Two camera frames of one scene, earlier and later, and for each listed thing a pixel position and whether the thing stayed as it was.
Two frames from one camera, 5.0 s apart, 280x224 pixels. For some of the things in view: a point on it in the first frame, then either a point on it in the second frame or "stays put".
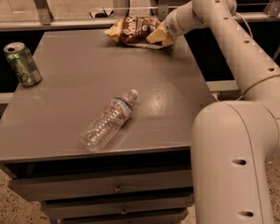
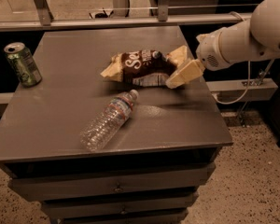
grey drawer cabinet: (107, 136) stays put
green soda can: (22, 63) stays put
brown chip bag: (134, 31) → (145, 67)
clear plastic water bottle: (100, 132) stays put
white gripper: (170, 24) → (207, 52)
